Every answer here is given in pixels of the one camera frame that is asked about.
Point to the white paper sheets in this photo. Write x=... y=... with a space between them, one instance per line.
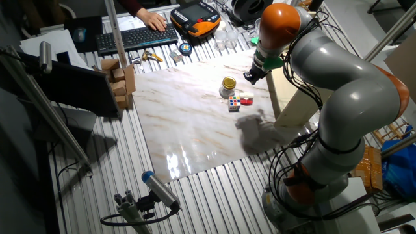
x=58 y=42

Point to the white printed document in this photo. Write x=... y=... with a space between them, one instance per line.
x=130 y=22

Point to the grey monitor base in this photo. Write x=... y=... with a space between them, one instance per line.
x=71 y=125

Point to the aluminium diagonal beam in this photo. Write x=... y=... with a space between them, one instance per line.
x=42 y=107

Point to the black mouse pad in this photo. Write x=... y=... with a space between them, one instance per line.
x=94 y=29

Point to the small cardboard box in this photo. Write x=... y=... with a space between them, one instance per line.
x=130 y=79

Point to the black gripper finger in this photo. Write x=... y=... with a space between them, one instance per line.
x=247 y=77
x=254 y=81

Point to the orange cardboard package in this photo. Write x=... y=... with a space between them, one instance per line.
x=369 y=167

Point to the clear box coloured clips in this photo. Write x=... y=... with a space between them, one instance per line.
x=176 y=56

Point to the silver camera blue end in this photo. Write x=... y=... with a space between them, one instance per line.
x=161 y=190

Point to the wooden slat rack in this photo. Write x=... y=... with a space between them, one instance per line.
x=391 y=130

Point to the clear glass beaker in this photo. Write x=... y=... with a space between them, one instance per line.
x=253 y=34

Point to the blue bag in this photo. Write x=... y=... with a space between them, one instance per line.
x=399 y=165

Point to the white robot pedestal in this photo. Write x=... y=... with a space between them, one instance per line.
x=354 y=214

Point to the short aluminium profile post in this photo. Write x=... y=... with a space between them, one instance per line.
x=130 y=211

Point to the orange black teach pendant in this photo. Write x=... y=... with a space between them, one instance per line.
x=195 y=19

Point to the forearm in dark red sleeve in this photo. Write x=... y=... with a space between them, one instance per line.
x=130 y=6

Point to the black monitor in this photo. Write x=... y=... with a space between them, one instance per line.
x=74 y=87

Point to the clear plastic cup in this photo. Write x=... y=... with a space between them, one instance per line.
x=232 y=39
x=220 y=40

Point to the silver pliers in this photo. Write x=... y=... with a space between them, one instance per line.
x=136 y=61

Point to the black camera clamp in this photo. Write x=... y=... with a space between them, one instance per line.
x=146 y=204

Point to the black computer keyboard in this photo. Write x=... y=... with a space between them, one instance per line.
x=130 y=40

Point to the brown board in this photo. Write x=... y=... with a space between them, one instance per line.
x=404 y=65

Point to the multicoloured Rubik's cube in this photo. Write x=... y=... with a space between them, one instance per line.
x=234 y=104

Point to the cream wooden shelf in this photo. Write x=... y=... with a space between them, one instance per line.
x=292 y=100

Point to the operator bare hand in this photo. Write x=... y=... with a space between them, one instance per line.
x=154 y=20

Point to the marble patterned mat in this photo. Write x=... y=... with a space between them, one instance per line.
x=195 y=130

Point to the black filament spool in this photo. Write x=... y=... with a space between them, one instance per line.
x=248 y=9

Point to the aluminium profile pole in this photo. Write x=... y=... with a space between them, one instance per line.
x=399 y=146
x=115 y=32
x=395 y=27

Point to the round black puck blue logo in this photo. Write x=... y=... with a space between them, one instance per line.
x=185 y=49

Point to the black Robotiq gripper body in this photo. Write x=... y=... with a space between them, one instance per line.
x=258 y=73

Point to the small red object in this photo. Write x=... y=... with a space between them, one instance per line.
x=246 y=102

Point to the glass jar gold lid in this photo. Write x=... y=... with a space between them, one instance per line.
x=228 y=87

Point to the grey computer mouse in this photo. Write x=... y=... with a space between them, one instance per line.
x=79 y=34

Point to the silver depth camera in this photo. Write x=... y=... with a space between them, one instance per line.
x=45 y=57

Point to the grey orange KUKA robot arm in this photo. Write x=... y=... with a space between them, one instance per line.
x=351 y=97

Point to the small cardboard block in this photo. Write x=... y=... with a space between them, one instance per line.
x=119 y=88
x=110 y=64
x=122 y=101
x=118 y=74

